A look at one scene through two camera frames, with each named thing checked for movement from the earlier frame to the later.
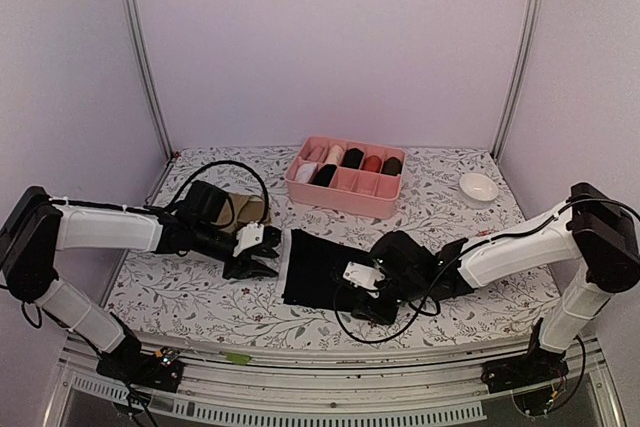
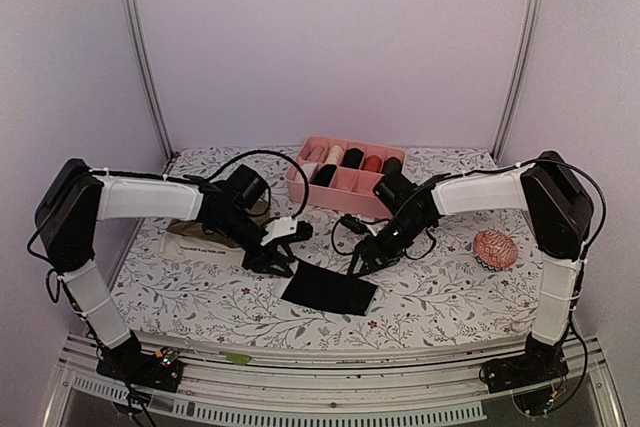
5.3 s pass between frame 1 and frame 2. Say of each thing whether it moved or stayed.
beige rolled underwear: stayed
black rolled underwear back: stayed
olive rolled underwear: stayed
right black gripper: moved
